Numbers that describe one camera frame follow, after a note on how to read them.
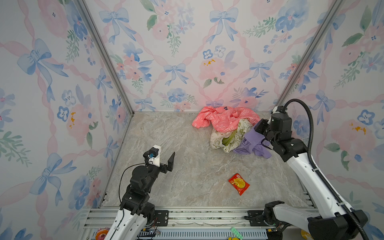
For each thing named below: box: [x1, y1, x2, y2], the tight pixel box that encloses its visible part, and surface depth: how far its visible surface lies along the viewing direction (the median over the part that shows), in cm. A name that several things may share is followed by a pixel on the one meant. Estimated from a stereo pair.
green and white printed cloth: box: [210, 119, 253, 153], surface depth 90 cm
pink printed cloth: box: [192, 106, 261, 133], surface depth 111 cm
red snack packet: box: [228, 173, 251, 196], surface depth 85 cm
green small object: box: [230, 227, 243, 240], surface depth 70 cm
